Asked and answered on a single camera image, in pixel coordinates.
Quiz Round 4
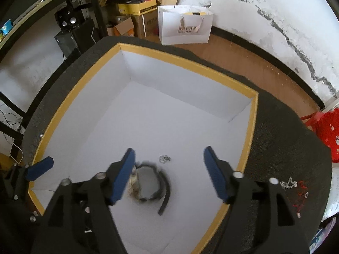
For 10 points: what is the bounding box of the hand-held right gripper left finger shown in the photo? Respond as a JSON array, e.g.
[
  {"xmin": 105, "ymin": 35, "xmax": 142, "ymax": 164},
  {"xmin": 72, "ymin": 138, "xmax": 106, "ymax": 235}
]
[{"xmin": 30, "ymin": 148, "xmax": 137, "ymax": 254}]

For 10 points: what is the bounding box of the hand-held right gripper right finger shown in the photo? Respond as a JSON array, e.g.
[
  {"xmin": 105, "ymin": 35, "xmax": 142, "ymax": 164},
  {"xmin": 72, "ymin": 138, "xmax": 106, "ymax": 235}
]
[{"xmin": 203, "ymin": 146, "xmax": 310, "ymax": 254}]

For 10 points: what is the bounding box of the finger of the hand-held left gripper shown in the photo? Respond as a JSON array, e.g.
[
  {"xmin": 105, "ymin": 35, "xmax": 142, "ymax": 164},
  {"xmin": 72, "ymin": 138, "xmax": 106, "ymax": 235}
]
[{"xmin": 5, "ymin": 157, "xmax": 55, "ymax": 202}]

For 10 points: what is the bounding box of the beige beaded bracelet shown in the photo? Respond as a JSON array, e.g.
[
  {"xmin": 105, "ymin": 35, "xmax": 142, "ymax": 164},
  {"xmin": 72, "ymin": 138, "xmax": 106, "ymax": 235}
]
[{"xmin": 126, "ymin": 165, "xmax": 140, "ymax": 198}]

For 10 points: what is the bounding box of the black wristwatch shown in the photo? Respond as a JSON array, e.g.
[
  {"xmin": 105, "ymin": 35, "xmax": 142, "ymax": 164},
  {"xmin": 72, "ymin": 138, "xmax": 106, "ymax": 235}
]
[{"xmin": 134, "ymin": 161, "xmax": 172, "ymax": 216}]

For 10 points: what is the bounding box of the silver chain bracelet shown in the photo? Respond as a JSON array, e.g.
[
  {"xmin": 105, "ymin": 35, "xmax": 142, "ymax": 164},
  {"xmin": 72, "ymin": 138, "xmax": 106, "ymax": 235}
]
[{"xmin": 280, "ymin": 177, "xmax": 297, "ymax": 190}]

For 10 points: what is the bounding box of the yellow box with white inside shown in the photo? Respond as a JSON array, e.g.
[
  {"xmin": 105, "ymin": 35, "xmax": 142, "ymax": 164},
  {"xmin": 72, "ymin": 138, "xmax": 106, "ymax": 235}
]
[{"xmin": 28, "ymin": 42, "xmax": 258, "ymax": 254}]

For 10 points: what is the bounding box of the black dotted tablecloth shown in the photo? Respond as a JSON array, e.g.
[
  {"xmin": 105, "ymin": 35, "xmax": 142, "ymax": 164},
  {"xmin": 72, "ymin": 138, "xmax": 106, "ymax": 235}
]
[{"xmin": 22, "ymin": 36, "xmax": 333, "ymax": 254}]

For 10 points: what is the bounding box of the red bear-shaped stool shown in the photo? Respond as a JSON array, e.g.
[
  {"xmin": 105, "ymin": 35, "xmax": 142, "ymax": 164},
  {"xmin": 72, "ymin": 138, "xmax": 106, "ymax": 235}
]
[{"xmin": 304, "ymin": 111, "xmax": 339, "ymax": 163}]

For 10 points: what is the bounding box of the black computer case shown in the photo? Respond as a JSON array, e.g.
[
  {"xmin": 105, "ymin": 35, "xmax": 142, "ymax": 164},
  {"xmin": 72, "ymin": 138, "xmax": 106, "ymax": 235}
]
[{"xmin": 54, "ymin": 18, "xmax": 100, "ymax": 57}]

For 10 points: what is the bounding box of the small open cardboard box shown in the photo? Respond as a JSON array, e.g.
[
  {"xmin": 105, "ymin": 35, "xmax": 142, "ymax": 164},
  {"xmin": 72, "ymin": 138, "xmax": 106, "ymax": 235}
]
[{"xmin": 106, "ymin": 17, "xmax": 135, "ymax": 38}]

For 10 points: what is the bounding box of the black speaker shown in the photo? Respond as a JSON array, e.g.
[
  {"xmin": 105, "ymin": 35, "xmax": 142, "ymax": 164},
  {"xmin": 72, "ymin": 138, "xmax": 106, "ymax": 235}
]
[{"xmin": 55, "ymin": 7, "xmax": 83, "ymax": 31}]

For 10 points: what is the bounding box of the white paper shopping bag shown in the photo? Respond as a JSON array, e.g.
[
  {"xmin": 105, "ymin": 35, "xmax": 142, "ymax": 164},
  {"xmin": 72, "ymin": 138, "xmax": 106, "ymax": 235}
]
[{"xmin": 158, "ymin": 5, "xmax": 214, "ymax": 46}]

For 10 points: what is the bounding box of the yellow and black box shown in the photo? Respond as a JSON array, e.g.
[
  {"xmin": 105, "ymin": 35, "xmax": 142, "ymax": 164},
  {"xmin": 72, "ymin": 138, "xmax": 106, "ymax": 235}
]
[{"xmin": 117, "ymin": 0, "xmax": 158, "ymax": 17}]

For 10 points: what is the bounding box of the white cable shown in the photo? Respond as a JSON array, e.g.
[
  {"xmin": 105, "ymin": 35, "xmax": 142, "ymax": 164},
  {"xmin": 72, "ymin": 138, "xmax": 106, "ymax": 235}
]
[{"xmin": 10, "ymin": 142, "xmax": 24, "ymax": 165}]

